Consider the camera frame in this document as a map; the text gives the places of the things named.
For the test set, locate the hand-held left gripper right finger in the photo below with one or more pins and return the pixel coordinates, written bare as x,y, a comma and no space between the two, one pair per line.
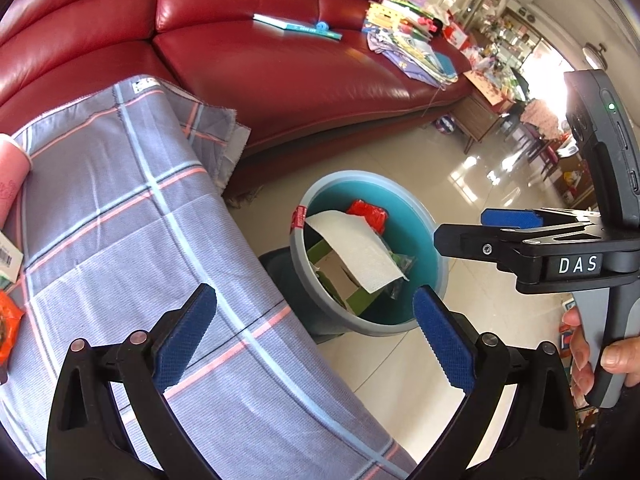
447,345

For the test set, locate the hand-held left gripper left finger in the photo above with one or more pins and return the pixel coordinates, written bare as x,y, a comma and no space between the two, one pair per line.
182,340

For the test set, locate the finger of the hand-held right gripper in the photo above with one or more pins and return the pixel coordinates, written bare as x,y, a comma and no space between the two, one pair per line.
465,242
510,218

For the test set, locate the blue plastic basin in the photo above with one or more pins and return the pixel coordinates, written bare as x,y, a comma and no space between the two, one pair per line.
415,245

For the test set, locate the clear green tea packet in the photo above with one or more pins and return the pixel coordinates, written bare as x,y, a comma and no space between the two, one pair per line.
400,265

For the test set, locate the green cardboard box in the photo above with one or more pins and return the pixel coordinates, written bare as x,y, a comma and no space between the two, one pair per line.
362,302

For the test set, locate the red plastic bag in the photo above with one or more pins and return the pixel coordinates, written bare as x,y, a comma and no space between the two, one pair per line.
367,212

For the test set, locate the white paper towel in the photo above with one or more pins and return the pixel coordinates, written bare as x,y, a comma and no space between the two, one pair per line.
360,250

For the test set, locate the person's right hand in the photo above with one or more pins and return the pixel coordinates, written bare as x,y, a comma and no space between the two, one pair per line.
575,345

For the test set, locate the floral pink cloth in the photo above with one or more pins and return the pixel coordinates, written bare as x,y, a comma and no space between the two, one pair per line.
540,117

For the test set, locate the wooden side table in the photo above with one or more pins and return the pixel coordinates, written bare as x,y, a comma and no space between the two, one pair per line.
480,115

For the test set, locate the small colourful floor toy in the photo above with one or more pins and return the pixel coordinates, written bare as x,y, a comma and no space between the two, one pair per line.
444,125

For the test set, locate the grey plaid cloth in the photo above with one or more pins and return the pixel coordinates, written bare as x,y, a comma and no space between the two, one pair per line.
150,210

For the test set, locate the cluttered display shelf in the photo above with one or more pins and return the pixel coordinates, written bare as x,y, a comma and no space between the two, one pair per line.
515,35

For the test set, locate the orange snack packet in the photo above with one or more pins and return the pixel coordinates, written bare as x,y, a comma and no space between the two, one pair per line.
9,325

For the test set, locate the red white box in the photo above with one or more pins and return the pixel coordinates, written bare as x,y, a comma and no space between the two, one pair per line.
456,37

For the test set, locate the white carton box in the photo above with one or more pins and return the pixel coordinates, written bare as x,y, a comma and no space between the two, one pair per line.
7,260

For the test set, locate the pile of colourful papers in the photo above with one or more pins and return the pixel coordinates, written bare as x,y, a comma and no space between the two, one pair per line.
405,45

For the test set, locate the red leather sofa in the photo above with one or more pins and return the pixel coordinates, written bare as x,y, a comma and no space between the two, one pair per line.
300,70

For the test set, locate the small blue clip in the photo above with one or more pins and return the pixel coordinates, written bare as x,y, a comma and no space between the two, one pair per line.
322,26

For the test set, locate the teal book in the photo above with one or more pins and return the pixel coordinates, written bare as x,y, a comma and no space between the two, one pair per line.
285,22

